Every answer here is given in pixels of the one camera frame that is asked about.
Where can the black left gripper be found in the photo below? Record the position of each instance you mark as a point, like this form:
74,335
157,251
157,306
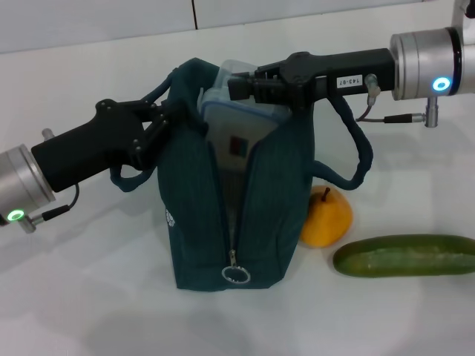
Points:
96,148

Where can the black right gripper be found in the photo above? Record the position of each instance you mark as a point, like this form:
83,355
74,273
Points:
334,70

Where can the clear blue-rimmed food container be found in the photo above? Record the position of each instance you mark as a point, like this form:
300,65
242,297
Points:
230,126

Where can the dark teal fabric bag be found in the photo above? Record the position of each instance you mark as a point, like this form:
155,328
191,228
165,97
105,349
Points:
267,207

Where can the green cucumber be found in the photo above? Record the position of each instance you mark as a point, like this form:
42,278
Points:
401,256

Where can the orange pear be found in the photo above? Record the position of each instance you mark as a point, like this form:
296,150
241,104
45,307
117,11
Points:
326,222

